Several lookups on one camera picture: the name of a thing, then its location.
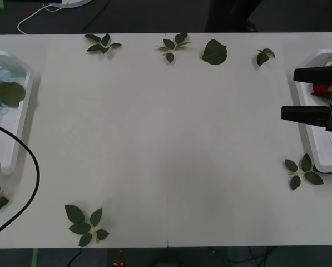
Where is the red rose with green stem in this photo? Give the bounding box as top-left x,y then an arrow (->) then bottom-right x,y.
311,83 -> 332,106

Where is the small curled green leaf twig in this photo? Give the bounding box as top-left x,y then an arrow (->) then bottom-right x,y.
256,48 -> 276,67

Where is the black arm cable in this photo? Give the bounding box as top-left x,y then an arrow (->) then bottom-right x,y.
0,121 -> 41,241

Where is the shallow white box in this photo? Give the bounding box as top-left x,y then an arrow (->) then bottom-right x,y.
0,50 -> 33,175
289,49 -> 332,175

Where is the single large green leaf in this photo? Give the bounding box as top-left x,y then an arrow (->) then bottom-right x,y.
199,39 -> 228,66

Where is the white round base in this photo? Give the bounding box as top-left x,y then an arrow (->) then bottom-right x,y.
44,0 -> 92,9

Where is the white floor cable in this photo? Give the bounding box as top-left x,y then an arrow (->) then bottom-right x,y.
17,0 -> 68,36

